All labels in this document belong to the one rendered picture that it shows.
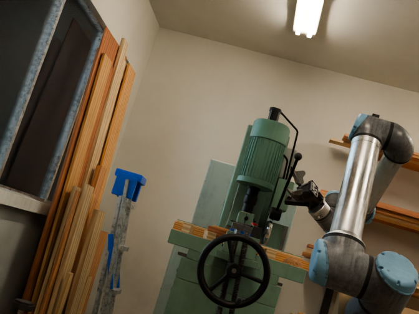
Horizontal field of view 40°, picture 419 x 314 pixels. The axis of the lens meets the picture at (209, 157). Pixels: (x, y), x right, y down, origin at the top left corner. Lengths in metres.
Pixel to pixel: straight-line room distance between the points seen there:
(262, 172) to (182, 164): 2.51
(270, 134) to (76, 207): 1.60
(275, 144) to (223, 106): 2.55
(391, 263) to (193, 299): 0.89
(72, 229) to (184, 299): 1.45
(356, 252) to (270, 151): 0.80
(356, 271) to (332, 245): 0.11
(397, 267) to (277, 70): 3.48
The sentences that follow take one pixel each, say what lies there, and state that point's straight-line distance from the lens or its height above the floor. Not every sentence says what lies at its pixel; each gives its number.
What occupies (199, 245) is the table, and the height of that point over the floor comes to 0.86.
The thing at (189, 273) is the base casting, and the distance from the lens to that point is 2.48.
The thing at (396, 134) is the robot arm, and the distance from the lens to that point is 2.32.
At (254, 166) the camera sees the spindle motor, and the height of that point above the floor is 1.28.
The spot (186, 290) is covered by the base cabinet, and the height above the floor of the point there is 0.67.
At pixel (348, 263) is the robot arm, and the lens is 1.96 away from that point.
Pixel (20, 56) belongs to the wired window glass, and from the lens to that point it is 3.35.
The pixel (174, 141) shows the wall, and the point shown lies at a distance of 5.11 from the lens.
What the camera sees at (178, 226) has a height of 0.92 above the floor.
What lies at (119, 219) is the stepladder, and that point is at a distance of 3.27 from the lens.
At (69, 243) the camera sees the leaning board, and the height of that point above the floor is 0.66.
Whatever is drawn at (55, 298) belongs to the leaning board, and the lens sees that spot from 3.79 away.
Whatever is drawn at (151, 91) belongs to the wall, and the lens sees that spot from 5.27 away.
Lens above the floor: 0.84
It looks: 9 degrees up
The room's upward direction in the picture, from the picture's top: 17 degrees clockwise
